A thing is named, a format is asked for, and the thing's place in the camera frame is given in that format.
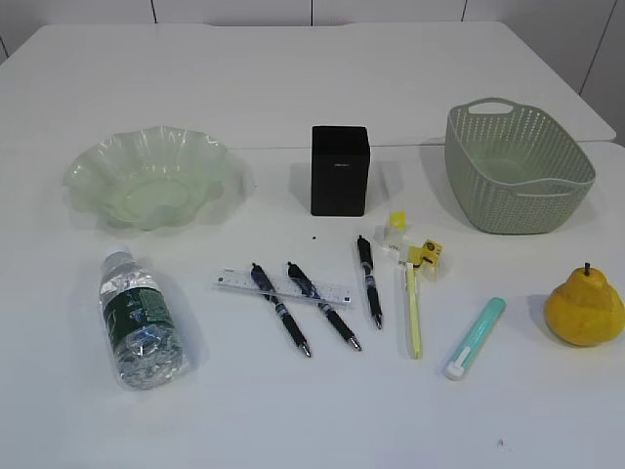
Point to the clear plastic water bottle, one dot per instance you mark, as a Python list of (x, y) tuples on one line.
[(147, 348)]

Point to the yellow pear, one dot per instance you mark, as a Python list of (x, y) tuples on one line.
[(586, 310)]

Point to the black pen middle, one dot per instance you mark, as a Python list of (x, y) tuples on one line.
[(309, 290)]

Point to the black pen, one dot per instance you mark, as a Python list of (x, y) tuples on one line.
[(366, 263), (309, 290), (263, 282)]

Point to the black pen right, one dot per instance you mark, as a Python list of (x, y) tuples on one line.
[(366, 263)]

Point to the black pen left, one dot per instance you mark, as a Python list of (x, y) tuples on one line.
[(263, 282)]

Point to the black square pen holder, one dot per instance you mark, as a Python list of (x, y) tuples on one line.
[(340, 168)]

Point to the clear plastic ruler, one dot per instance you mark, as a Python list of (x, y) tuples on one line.
[(283, 288)]

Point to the yellow pen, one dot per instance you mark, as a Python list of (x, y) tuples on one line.
[(413, 305)]

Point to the green wavy glass plate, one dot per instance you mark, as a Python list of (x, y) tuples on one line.
[(148, 179)]

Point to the teal eraser pen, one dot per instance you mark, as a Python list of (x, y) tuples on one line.
[(467, 351)]

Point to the green plastic woven basket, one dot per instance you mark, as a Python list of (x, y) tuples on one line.
[(514, 173)]

